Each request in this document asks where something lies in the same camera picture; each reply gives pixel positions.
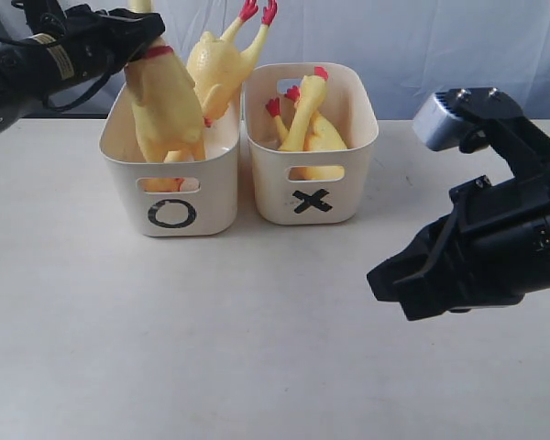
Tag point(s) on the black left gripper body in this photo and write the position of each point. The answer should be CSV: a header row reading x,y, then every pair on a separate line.
x,y
92,41

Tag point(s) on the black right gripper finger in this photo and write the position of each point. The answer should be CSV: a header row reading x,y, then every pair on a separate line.
x,y
437,274

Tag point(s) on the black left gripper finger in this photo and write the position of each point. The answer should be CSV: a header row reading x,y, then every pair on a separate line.
x,y
129,34

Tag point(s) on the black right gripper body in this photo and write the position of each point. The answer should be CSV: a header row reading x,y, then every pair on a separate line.
x,y
506,227

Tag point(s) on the whole yellow rubber chicken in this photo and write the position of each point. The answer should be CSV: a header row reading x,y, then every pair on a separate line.
x,y
168,117

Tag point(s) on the large yellow rubber chicken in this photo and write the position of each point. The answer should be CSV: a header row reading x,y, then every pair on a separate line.
x,y
219,68

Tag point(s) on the headless yellow rubber chicken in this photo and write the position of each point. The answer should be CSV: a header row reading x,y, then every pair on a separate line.
x,y
321,135

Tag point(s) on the severed rubber chicken head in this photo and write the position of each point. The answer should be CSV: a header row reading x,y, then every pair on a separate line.
x,y
307,97

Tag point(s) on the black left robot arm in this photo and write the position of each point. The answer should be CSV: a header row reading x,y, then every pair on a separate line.
x,y
29,76

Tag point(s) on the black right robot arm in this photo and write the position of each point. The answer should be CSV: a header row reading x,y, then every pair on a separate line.
x,y
490,251

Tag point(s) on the cream bin marked X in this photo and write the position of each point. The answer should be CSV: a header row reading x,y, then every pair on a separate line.
x,y
347,106

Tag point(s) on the cream bin marked O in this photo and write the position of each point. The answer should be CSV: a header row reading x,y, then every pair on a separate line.
x,y
176,199

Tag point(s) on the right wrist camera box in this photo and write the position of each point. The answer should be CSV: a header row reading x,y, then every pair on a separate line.
x,y
475,118

